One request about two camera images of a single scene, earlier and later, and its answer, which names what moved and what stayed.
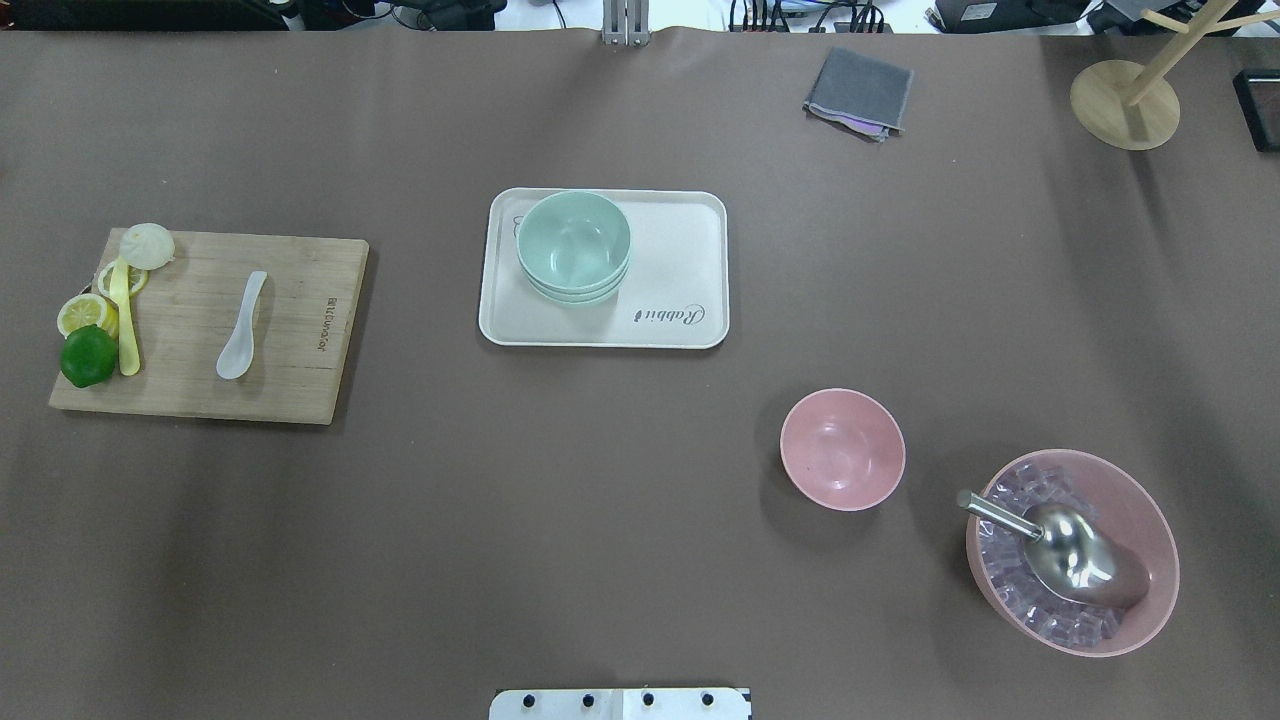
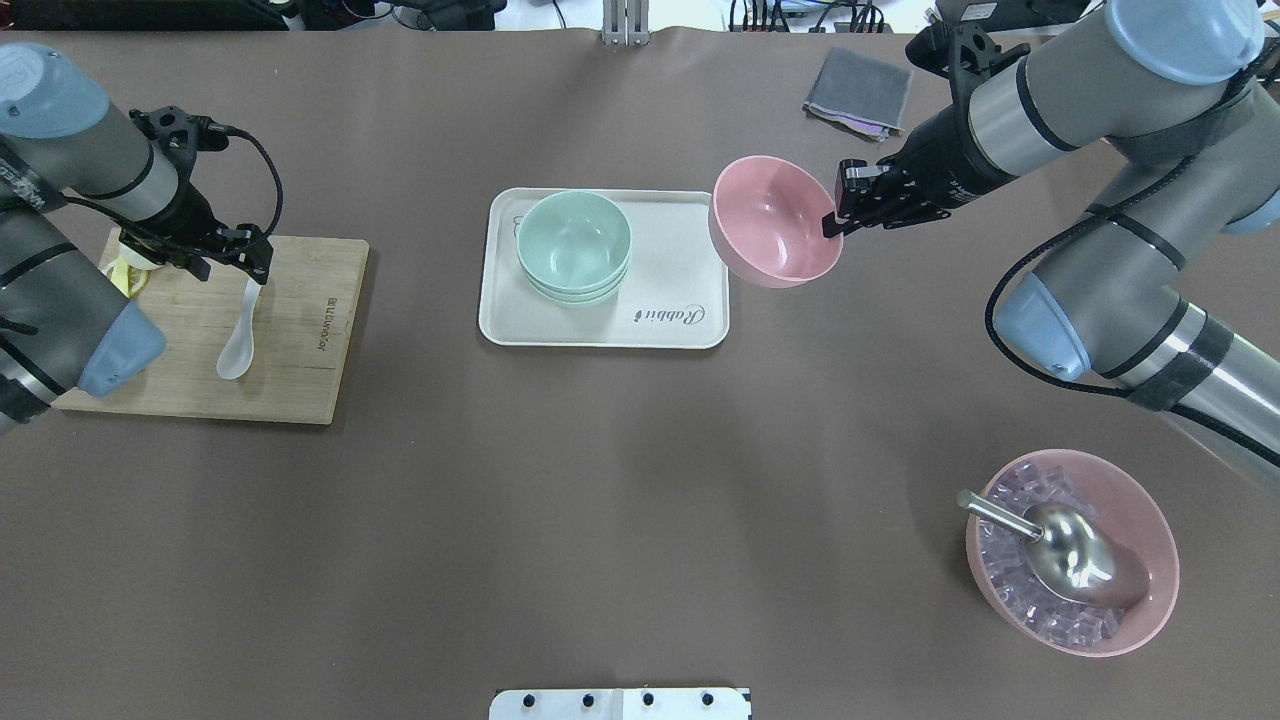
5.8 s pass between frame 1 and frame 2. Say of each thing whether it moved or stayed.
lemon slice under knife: stayed
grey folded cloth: stayed
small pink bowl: moved
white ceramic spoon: stayed
